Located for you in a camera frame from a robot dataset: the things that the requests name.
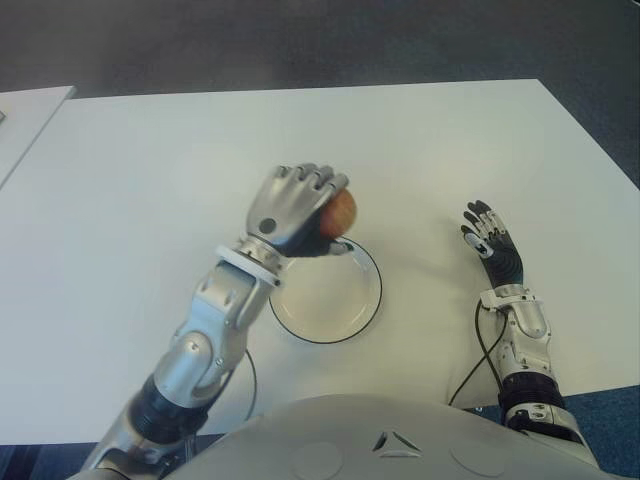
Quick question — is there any white side table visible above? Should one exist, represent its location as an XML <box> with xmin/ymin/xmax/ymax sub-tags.
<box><xmin>0</xmin><ymin>85</ymin><xmax>76</xmax><ymax>189</ymax></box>

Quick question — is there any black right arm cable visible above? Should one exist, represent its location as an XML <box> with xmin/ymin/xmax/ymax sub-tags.
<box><xmin>448</xmin><ymin>302</ymin><xmax>506</xmax><ymax>406</ymax></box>

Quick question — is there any white plate with black rim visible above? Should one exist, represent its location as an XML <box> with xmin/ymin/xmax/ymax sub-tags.
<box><xmin>268</xmin><ymin>237</ymin><xmax>384</xmax><ymax>345</ymax></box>

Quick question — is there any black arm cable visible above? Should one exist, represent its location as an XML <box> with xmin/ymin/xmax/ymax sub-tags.
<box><xmin>448</xmin><ymin>302</ymin><xmax>506</xmax><ymax>406</ymax></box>
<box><xmin>244</xmin><ymin>349</ymin><xmax>259</xmax><ymax>416</ymax></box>

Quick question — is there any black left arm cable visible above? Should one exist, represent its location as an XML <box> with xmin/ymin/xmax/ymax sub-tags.
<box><xmin>244</xmin><ymin>349</ymin><xmax>259</xmax><ymax>416</ymax></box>

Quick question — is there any grey robot torso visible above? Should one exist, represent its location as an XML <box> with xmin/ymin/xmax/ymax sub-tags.
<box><xmin>162</xmin><ymin>393</ymin><xmax>606</xmax><ymax>480</ymax></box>

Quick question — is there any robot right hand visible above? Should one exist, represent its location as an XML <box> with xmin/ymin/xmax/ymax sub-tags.
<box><xmin>460</xmin><ymin>199</ymin><xmax>529</xmax><ymax>290</ymax></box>

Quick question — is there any red apple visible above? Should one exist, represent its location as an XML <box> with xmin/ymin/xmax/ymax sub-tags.
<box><xmin>318</xmin><ymin>188</ymin><xmax>358</xmax><ymax>238</ymax></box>

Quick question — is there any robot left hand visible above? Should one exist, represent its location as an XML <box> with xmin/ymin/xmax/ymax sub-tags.
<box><xmin>243</xmin><ymin>163</ymin><xmax>354</xmax><ymax>260</ymax></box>

